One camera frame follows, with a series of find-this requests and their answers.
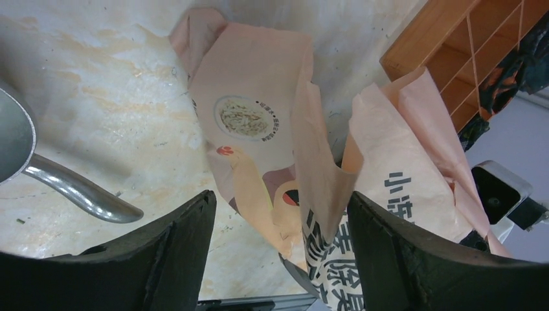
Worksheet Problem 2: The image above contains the orange compartment tray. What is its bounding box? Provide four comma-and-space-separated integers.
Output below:
380, 0, 548, 132

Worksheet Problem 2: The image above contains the dark cloth on tray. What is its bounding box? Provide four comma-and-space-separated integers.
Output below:
441, 6, 548, 150

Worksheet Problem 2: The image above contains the orange cat litter bag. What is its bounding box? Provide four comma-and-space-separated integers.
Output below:
170, 8, 508, 310

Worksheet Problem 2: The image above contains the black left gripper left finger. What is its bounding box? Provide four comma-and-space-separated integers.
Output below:
1, 190, 216, 310

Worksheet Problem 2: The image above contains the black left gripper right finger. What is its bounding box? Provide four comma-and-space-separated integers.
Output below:
347, 192, 548, 310

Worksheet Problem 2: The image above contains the grey metal scoop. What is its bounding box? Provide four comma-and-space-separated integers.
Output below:
1, 81, 144, 224

